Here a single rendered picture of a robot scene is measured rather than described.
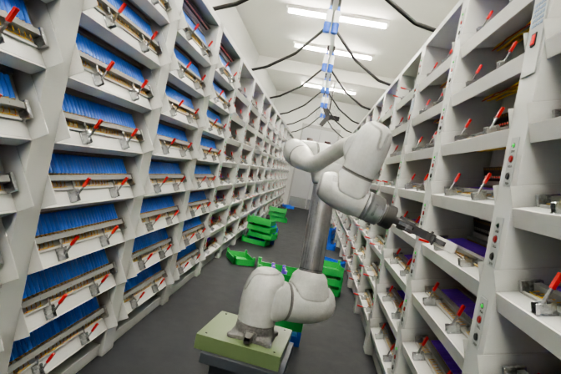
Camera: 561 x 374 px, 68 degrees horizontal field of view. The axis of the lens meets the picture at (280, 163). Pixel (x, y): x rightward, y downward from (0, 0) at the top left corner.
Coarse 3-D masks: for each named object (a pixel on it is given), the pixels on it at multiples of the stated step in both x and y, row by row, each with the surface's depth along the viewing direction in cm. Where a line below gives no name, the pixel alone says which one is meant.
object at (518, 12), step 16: (512, 0) 127; (528, 0) 114; (496, 16) 134; (512, 16) 124; (528, 16) 134; (480, 32) 148; (496, 32) 148; (512, 32) 149; (528, 32) 147; (464, 48) 164; (496, 48) 161
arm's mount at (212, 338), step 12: (228, 312) 192; (216, 324) 174; (228, 324) 177; (204, 336) 159; (216, 336) 160; (276, 336) 174; (288, 336) 177; (204, 348) 159; (216, 348) 158; (228, 348) 157; (240, 348) 157; (252, 348) 157; (264, 348) 159; (276, 348) 162; (240, 360) 156; (252, 360) 156; (264, 360) 155; (276, 360) 154
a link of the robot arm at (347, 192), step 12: (324, 180) 126; (336, 180) 125; (348, 180) 123; (360, 180) 123; (372, 180) 126; (324, 192) 125; (336, 192) 124; (348, 192) 123; (360, 192) 123; (336, 204) 125; (348, 204) 124; (360, 204) 124
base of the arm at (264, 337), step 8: (232, 328) 168; (240, 328) 165; (248, 328) 163; (256, 328) 163; (272, 328) 167; (232, 336) 163; (240, 336) 163; (248, 336) 159; (256, 336) 163; (264, 336) 164; (272, 336) 168; (256, 344) 161; (264, 344) 161
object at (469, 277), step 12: (468, 228) 166; (432, 252) 151; (444, 252) 147; (444, 264) 138; (456, 264) 128; (480, 264) 107; (456, 276) 126; (468, 276) 115; (480, 276) 107; (468, 288) 116
